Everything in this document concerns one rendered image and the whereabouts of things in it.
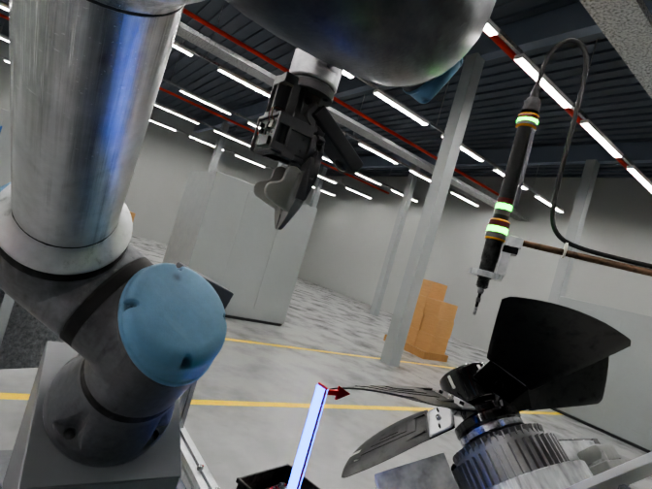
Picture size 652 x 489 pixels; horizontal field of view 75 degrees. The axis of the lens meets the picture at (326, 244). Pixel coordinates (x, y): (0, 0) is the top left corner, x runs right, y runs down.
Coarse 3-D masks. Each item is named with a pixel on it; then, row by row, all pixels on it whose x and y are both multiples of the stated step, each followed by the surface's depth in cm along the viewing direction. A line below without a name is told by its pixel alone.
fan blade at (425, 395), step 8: (384, 392) 72; (392, 392) 75; (400, 392) 79; (408, 392) 81; (416, 392) 84; (424, 392) 85; (432, 392) 89; (416, 400) 71; (424, 400) 76; (432, 400) 80; (440, 400) 83; (448, 400) 85; (456, 408) 83
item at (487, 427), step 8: (488, 424) 86; (496, 424) 86; (504, 424) 86; (512, 424) 87; (520, 424) 88; (472, 432) 87; (480, 432) 86; (488, 432) 87; (496, 432) 88; (464, 440) 89; (472, 440) 89
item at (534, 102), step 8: (536, 88) 92; (536, 96) 92; (528, 104) 91; (536, 104) 91; (536, 112) 93; (488, 240) 91; (496, 240) 90; (488, 248) 90; (496, 248) 90; (488, 256) 90; (496, 256) 90; (480, 264) 91; (488, 264) 90; (480, 280) 90; (488, 280) 90
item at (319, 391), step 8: (320, 392) 70; (312, 400) 71; (320, 400) 70; (312, 408) 70; (312, 416) 70; (312, 424) 69; (304, 432) 71; (304, 440) 70; (304, 448) 70; (296, 456) 71; (304, 456) 69; (296, 464) 70; (296, 472) 70; (296, 480) 69; (288, 488) 70; (296, 488) 69
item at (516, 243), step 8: (512, 240) 89; (520, 240) 88; (504, 248) 89; (512, 248) 88; (520, 248) 89; (504, 256) 89; (504, 264) 89; (472, 272) 90; (480, 272) 88; (488, 272) 88; (496, 272) 90; (504, 272) 89
